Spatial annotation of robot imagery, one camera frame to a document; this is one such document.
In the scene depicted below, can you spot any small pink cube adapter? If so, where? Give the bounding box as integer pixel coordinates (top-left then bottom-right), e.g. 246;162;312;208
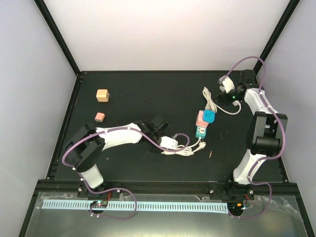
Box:
95;112;105;122

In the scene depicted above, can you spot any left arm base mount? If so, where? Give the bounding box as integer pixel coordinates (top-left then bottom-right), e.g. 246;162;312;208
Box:
77;181;122;199

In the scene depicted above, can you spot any light blue slotted cable duct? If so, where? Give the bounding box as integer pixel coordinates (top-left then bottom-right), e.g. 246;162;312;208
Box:
41;199;229;214

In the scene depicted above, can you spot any large orange cube adapter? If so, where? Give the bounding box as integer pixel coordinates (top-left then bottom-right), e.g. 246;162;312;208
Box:
96;89;111;103

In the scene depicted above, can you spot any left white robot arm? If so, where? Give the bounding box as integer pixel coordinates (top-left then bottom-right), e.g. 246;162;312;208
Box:
61;116;177;197

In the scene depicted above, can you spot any purple cable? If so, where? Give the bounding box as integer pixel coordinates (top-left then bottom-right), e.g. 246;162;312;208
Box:
61;127;191;220
226;56;287;219

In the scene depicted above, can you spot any white power strip cable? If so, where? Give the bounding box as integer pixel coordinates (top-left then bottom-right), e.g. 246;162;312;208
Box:
202;86;242;116

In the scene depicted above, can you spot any blue cube adapter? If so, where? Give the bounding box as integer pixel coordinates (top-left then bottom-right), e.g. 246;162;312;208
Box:
202;110;216;123

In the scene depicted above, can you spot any teal strip white cable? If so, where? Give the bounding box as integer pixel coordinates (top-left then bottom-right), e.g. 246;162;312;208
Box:
161;137;206;157

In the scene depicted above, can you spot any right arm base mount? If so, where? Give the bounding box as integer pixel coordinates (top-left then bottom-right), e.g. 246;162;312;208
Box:
209;183;253;201

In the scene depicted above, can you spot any teal power strip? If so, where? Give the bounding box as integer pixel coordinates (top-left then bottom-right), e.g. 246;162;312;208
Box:
195;126;207;139

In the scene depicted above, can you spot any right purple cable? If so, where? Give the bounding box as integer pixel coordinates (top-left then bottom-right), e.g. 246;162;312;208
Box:
226;56;287;219

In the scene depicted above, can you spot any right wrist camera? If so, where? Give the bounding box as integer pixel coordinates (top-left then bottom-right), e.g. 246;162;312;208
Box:
218;76;235;93

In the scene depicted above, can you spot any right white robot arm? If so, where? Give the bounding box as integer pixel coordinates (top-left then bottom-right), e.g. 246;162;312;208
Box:
215;70;288;199

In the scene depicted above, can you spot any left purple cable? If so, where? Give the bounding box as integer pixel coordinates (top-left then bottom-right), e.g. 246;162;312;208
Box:
61;127;191;220

